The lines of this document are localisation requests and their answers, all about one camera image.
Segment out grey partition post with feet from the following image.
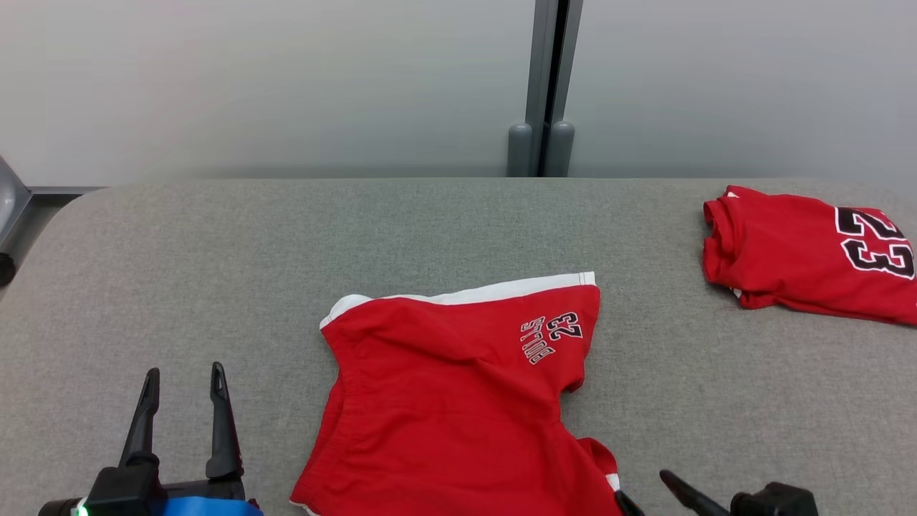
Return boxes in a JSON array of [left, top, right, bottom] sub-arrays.
[[506, 0, 585, 178]]

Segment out grey wheeled metal stand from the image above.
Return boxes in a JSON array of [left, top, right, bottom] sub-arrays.
[[0, 156, 108, 259]]

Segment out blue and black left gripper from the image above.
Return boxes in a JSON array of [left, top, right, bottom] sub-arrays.
[[39, 362, 265, 516]]

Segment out red basketball jersey number 23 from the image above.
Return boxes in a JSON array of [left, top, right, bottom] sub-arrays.
[[702, 185, 917, 328]]

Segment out red shorts with white trim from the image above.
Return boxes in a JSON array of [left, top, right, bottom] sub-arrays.
[[290, 272, 625, 516]]

